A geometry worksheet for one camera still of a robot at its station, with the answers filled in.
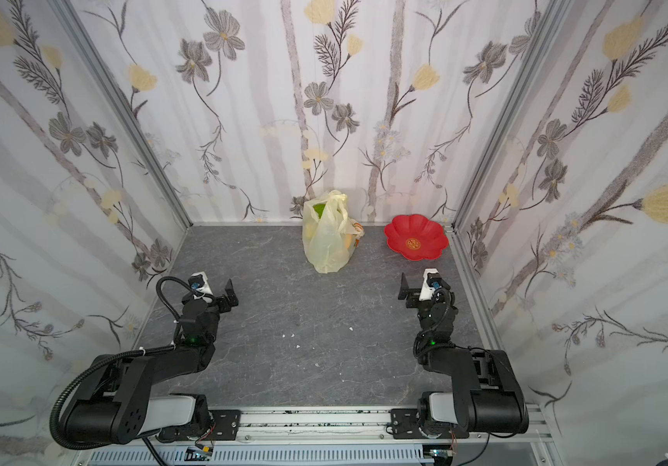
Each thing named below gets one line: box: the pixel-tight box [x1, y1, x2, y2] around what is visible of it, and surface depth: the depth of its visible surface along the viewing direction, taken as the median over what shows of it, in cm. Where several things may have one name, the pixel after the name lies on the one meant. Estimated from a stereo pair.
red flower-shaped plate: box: [383, 213, 450, 262], surface depth 119 cm
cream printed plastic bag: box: [301, 189, 366, 274], surface depth 101 cm
